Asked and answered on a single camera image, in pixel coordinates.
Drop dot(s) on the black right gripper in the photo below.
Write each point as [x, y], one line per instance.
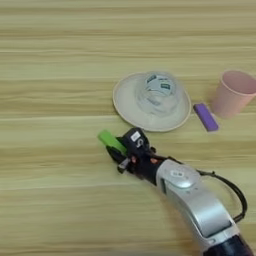
[146, 165]

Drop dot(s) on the green rectangular block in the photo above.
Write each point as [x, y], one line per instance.
[110, 140]

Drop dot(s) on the purple rectangular block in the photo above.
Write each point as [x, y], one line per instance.
[206, 116]

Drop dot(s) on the pink cup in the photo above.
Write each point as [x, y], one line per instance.
[231, 95]

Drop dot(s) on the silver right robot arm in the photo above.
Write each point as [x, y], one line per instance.
[200, 203]

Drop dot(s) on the black box with white label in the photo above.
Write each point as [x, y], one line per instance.
[136, 140]

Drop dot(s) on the beige round plate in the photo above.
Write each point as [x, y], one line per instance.
[123, 100]

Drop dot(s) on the clear plastic cup with label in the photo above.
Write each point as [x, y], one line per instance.
[160, 95]

